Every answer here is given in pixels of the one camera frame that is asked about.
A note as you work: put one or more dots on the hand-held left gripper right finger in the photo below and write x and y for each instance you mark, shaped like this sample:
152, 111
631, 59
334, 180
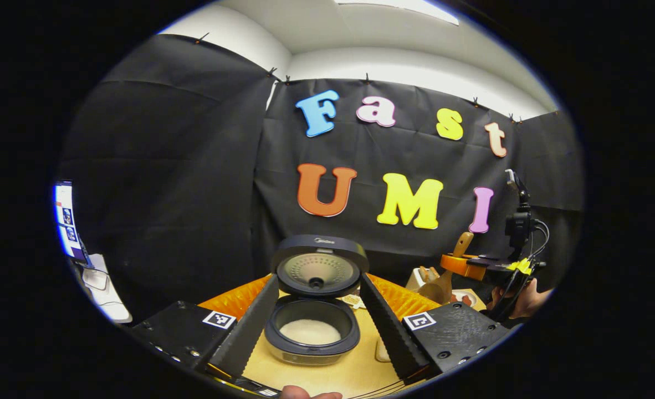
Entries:
385, 327

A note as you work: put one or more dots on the dark grey rice cooker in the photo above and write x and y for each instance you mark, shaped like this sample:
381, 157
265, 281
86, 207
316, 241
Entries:
316, 269

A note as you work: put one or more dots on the white divided dish of beans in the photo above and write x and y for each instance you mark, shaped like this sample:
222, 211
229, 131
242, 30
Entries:
354, 301

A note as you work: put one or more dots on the computer monitor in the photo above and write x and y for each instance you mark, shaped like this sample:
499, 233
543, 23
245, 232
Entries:
67, 221

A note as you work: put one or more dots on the white toaster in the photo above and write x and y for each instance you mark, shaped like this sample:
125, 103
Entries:
413, 280

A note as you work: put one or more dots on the white side desk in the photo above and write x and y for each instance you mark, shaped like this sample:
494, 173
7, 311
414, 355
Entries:
106, 293

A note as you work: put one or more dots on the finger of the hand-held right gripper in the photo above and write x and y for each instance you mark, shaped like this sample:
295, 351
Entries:
463, 266

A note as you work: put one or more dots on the wooden spoon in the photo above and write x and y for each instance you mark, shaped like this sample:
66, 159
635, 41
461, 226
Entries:
444, 285

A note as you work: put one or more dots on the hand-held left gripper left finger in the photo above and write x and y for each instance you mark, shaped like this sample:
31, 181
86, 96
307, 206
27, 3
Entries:
252, 327

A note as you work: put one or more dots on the black backdrop cloth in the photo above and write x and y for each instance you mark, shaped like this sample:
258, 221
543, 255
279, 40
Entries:
167, 166

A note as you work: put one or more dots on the white plate with red food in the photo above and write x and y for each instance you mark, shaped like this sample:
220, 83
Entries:
463, 299

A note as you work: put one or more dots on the clear container of rice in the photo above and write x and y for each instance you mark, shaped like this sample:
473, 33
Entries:
381, 350

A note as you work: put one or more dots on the ceiling light panel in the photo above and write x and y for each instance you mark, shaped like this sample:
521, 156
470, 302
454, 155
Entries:
405, 8

